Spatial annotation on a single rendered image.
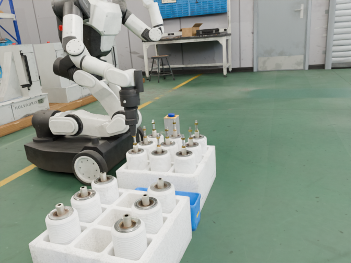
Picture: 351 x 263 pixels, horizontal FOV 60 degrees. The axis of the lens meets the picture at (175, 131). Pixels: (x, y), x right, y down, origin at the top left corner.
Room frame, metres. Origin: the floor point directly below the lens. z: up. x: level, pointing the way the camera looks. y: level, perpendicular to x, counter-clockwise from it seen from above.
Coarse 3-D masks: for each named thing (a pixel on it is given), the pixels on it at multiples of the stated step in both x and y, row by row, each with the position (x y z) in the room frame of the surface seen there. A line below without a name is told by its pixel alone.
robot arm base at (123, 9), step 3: (114, 0) 1.95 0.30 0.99; (117, 0) 1.97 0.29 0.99; (120, 0) 1.99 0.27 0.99; (123, 0) 2.00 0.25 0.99; (117, 3) 1.94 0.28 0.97; (120, 3) 1.96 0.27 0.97; (123, 3) 1.98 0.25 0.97; (120, 6) 1.94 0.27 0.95; (123, 6) 1.96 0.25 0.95; (126, 6) 1.98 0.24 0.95; (123, 9) 1.93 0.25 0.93; (123, 12) 1.93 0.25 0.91; (123, 15) 1.95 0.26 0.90
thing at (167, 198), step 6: (150, 192) 0.94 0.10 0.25; (156, 192) 0.93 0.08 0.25; (162, 192) 0.93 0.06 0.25; (168, 192) 0.93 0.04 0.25; (174, 192) 0.97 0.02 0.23; (156, 198) 0.92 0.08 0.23; (162, 198) 0.92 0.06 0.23; (168, 198) 0.93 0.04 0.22; (174, 198) 0.95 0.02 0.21; (162, 204) 0.92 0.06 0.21; (168, 204) 0.93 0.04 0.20; (174, 204) 0.95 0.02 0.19; (162, 210) 0.92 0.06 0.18; (168, 210) 0.93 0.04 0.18
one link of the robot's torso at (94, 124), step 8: (72, 112) 1.87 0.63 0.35; (80, 112) 1.87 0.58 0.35; (88, 112) 1.90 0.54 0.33; (80, 120) 1.80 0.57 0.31; (88, 120) 1.79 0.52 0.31; (96, 120) 1.77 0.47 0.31; (104, 120) 1.76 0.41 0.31; (112, 120) 1.69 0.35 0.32; (120, 120) 1.66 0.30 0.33; (80, 128) 1.80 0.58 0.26; (88, 128) 1.79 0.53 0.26; (96, 128) 1.77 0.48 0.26; (104, 128) 1.71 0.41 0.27; (112, 128) 1.68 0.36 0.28; (120, 128) 1.67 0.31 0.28; (128, 128) 1.67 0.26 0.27; (104, 136) 1.74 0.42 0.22
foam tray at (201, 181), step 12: (204, 156) 1.39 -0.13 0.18; (120, 168) 1.32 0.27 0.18; (204, 168) 1.29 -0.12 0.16; (120, 180) 1.29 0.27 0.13; (132, 180) 1.27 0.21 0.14; (144, 180) 1.25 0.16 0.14; (156, 180) 1.23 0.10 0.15; (168, 180) 1.21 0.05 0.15; (180, 180) 1.19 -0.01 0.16; (192, 180) 1.18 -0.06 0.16; (204, 180) 1.28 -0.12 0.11; (204, 192) 1.27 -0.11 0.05
